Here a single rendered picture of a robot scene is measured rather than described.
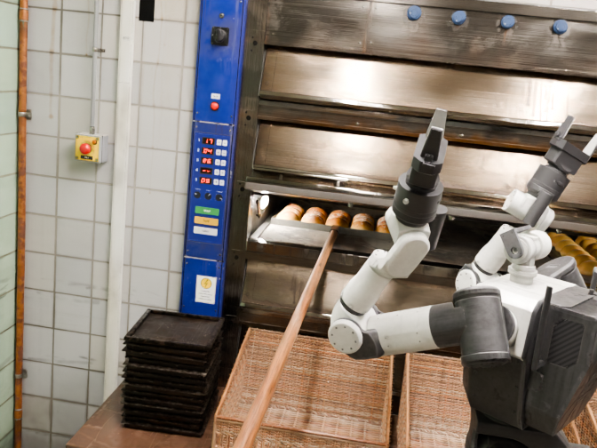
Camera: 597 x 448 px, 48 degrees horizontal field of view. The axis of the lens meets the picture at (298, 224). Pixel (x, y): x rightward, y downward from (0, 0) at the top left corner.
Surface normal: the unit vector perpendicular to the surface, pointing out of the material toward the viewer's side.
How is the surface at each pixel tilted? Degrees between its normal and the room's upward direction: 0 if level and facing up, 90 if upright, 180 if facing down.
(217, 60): 90
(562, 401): 90
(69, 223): 90
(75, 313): 90
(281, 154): 70
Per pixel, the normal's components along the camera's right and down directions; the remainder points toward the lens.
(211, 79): -0.13, 0.20
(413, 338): -0.43, 0.28
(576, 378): -0.68, 0.09
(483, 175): -0.09, -0.15
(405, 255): 0.13, 0.60
